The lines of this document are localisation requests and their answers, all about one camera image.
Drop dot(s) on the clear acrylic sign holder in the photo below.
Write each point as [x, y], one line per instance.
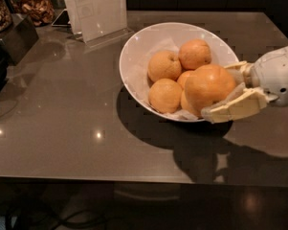
[97, 22]

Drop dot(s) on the black box stand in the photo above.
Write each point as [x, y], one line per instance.
[15, 42]

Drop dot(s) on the white paper liner in bowl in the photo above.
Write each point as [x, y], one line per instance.
[138, 52]

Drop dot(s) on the white ceramic bowl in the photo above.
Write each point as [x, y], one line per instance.
[221, 52]

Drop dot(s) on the jar of dried snacks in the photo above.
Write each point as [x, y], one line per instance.
[41, 12]

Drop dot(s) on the black smartphone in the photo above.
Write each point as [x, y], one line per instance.
[62, 20]

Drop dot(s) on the small orange in centre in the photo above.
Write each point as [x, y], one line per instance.
[183, 78]

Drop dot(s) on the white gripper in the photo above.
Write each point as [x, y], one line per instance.
[275, 75]

